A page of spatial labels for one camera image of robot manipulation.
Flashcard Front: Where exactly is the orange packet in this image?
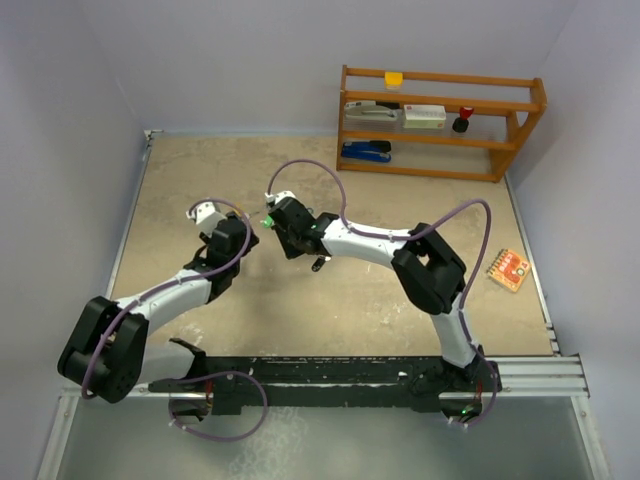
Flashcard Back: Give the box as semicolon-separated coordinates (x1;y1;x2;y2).
487;249;531;293

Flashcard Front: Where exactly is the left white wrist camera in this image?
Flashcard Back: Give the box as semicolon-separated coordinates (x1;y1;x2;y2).
186;200;225;236

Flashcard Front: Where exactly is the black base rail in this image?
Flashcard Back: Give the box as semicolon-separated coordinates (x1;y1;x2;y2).
150;350;502;419

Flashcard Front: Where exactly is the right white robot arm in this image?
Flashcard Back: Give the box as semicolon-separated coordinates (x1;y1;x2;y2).
266;191;498;391

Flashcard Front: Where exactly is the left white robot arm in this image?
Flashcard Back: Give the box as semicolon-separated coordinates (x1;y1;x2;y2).
57;212;259;403

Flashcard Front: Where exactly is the grey stapler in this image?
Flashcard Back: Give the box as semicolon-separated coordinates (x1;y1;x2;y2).
344;100;400;122

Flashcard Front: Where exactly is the wooden shelf rack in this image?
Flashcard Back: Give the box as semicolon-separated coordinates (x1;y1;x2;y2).
336;66;548;183

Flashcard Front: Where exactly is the white cardboard box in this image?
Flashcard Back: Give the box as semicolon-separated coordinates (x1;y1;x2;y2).
403;104;446;130

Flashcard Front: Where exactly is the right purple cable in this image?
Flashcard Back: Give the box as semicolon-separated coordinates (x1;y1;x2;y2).
265;159;501;429

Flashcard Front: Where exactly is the red black stamp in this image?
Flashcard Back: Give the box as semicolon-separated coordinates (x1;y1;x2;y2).
452;107;474;133

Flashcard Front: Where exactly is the blue stapler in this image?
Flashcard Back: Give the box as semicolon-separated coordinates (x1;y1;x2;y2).
341;140;392;163

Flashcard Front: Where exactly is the purple cable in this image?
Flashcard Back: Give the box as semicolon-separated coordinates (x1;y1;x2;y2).
265;159;501;429
79;198;269;441

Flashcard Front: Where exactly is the black key tag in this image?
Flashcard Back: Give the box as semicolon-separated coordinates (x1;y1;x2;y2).
311;257;326;272

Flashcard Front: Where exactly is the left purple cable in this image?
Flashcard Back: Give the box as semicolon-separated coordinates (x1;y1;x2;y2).
79;198;269;441

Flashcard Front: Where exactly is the yellow lid jar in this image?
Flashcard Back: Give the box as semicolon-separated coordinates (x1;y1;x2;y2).
384;71;404;91

